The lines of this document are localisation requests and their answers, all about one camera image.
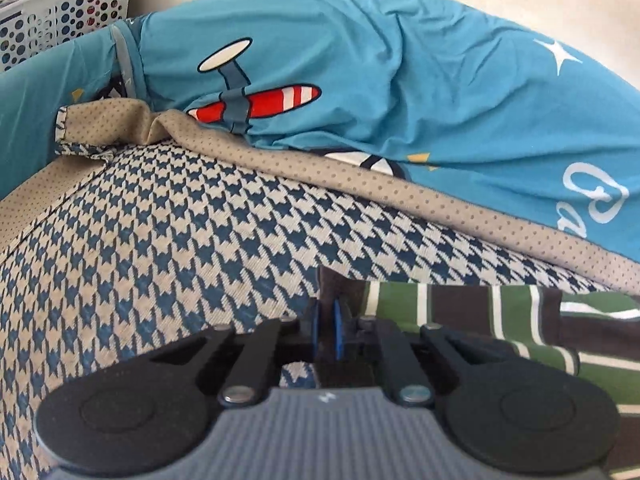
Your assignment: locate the green brown striped shirt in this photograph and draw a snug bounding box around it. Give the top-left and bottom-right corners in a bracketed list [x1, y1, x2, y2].
[318, 266, 639, 479]

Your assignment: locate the houndstooth bed mat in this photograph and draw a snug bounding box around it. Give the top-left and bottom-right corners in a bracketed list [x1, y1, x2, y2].
[0, 96, 640, 480]

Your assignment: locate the blue cartoon airplane quilt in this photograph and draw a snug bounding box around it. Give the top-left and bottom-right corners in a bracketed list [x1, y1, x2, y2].
[1, 0, 639, 259]

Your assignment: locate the white perforated laundry basket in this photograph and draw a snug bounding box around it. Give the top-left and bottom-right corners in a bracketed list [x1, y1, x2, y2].
[0, 0, 129, 72]

